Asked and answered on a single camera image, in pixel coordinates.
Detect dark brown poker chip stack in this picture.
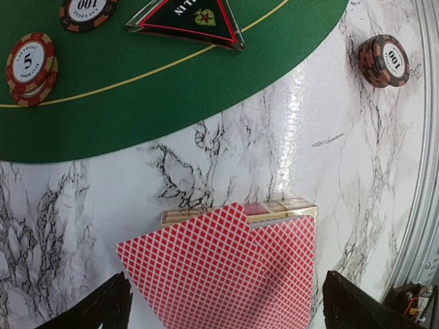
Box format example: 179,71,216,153
357,34,410,88

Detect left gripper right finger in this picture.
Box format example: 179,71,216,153
322,271,420,329

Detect round green poker mat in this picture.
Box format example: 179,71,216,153
1,1,347,164

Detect red playing card deck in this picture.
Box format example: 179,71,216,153
116,203,316,328

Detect black triangular all-in button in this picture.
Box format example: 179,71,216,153
126,0,246,52

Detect red chips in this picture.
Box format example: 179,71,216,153
5,32,59,107

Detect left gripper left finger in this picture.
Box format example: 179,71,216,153
39,272,132,329

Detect playing card box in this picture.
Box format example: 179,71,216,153
160,197,318,319

